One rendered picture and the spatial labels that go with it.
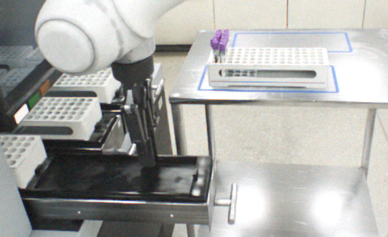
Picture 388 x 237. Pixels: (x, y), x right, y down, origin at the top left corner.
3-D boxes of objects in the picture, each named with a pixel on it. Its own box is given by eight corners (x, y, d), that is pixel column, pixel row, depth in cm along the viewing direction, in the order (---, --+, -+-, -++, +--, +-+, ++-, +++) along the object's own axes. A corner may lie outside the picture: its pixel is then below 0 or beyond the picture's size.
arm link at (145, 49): (90, 35, 70) (97, 68, 73) (145, 33, 69) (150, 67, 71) (108, 15, 78) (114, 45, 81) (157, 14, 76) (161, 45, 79)
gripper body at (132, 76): (117, 45, 80) (125, 88, 85) (102, 65, 73) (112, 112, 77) (156, 44, 79) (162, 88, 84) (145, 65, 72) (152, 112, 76)
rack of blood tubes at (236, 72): (208, 85, 111) (206, 64, 108) (213, 68, 119) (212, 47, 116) (327, 87, 106) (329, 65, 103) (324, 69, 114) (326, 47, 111)
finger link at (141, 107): (145, 85, 78) (143, 87, 77) (152, 139, 82) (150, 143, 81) (125, 85, 79) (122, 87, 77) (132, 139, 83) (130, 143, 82)
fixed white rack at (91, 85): (0, 107, 112) (-7, 86, 109) (19, 88, 121) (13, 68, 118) (110, 108, 108) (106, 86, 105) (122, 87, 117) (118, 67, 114)
